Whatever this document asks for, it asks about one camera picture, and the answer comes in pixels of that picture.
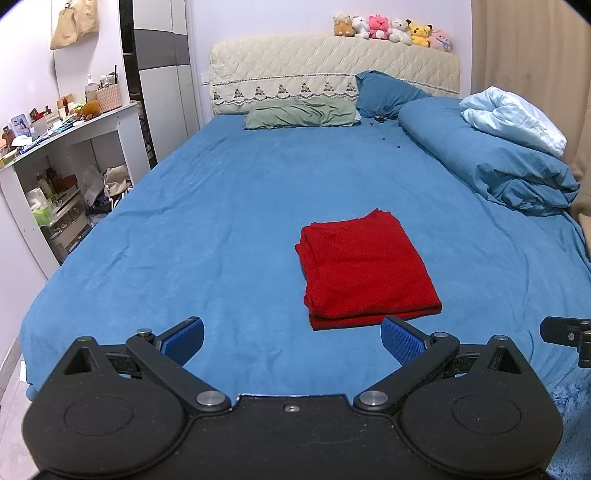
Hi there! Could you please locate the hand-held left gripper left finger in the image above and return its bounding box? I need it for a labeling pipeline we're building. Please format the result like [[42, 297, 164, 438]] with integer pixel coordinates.
[[60, 316, 232, 413]]

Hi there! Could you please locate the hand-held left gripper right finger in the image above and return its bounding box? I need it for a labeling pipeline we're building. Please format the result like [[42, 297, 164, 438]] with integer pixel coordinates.
[[353, 315, 532, 415]]

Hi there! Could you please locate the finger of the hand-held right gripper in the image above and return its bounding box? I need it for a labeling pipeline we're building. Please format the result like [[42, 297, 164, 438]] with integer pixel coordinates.
[[540, 316, 591, 368]]

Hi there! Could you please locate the red sweater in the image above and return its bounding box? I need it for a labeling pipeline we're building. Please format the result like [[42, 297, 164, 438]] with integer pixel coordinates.
[[295, 208, 443, 331]]

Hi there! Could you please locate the blue fluffy rug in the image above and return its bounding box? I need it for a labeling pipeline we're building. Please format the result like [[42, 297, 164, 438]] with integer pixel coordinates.
[[546, 381, 591, 480]]

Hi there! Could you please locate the bed with blue sheet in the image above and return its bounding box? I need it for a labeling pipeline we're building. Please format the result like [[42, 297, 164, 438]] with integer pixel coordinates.
[[19, 108, 591, 401]]

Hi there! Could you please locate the beige cloth bag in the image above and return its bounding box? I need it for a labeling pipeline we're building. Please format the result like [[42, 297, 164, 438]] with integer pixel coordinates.
[[104, 165, 134, 199]]

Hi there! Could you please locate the clear plastic bag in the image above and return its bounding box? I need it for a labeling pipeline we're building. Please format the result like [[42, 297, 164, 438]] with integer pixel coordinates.
[[79, 165, 108, 206]]

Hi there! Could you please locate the folded blue duvet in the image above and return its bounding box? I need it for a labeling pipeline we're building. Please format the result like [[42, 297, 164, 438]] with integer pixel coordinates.
[[397, 96, 581, 217]]

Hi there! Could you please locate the green tissue pack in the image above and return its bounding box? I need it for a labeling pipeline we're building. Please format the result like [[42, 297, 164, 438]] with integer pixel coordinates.
[[30, 204, 57, 228]]

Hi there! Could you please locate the light blue blanket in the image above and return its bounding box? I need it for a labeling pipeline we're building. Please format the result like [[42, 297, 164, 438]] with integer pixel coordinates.
[[459, 86, 568, 158]]

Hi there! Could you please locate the white shelf desk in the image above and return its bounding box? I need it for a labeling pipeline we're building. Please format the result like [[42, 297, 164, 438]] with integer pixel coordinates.
[[0, 102, 151, 279]]

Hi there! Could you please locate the green pillow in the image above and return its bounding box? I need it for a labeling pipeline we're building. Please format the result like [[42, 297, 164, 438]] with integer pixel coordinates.
[[244, 97, 358, 130]]

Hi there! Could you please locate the blue pillow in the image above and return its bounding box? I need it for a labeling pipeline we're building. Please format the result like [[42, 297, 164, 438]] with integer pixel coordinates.
[[355, 70, 432, 120]]

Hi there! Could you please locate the woven basket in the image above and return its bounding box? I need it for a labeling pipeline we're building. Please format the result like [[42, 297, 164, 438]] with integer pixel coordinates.
[[95, 84, 123, 113]]

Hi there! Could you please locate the grey and white wardrobe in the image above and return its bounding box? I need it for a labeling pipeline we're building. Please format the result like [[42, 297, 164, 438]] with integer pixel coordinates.
[[117, 0, 201, 166]]

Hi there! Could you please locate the beige curtain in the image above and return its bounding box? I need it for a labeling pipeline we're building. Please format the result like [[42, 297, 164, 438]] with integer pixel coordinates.
[[471, 0, 591, 259]]

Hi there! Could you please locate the cream quilted headboard cover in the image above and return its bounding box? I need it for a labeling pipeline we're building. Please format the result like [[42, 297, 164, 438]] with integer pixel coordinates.
[[209, 34, 462, 117]]

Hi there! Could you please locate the row of plush toys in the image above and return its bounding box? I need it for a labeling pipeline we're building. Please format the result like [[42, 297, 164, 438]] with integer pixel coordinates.
[[332, 11, 454, 53]]

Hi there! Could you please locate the beige tote bag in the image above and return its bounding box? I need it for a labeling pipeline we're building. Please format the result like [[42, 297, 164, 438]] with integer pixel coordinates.
[[50, 0, 100, 51]]

